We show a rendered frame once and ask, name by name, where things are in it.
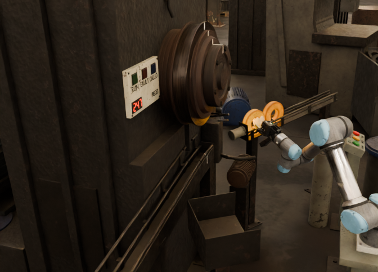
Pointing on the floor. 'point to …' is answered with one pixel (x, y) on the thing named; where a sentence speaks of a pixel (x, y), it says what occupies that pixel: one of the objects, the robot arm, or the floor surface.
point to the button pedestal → (352, 150)
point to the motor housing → (241, 187)
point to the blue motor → (235, 106)
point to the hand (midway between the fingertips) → (254, 120)
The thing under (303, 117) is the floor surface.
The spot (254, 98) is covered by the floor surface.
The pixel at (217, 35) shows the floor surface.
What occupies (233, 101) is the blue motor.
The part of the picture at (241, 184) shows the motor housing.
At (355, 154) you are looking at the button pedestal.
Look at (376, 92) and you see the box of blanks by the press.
